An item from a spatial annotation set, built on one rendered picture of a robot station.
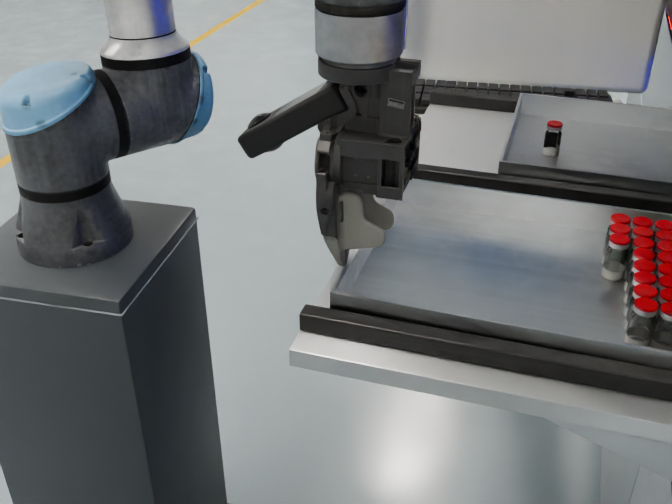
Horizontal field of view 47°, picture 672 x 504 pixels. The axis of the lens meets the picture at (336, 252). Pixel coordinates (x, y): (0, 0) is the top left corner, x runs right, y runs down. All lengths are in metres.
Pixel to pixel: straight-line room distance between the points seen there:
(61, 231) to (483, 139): 0.59
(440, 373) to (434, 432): 1.21
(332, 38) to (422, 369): 0.29
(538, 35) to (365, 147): 0.95
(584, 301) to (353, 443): 1.13
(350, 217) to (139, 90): 0.40
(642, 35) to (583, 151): 0.50
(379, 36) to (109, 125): 0.46
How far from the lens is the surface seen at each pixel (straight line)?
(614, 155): 1.14
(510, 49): 1.59
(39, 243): 1.05
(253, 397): 1.98
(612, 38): 1.60
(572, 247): 0.90
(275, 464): 1.82
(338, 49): 0.65
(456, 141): 1.14
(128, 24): 1.02
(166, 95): 1.03
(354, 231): 0.73
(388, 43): 0.65
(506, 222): 0.93
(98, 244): 1.04
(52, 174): 1.01
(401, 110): 0.67
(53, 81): 1.00
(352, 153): 0.68
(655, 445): 0.83
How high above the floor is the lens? 1.33
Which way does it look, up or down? 32 degrees down
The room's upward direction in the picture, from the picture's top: straight up
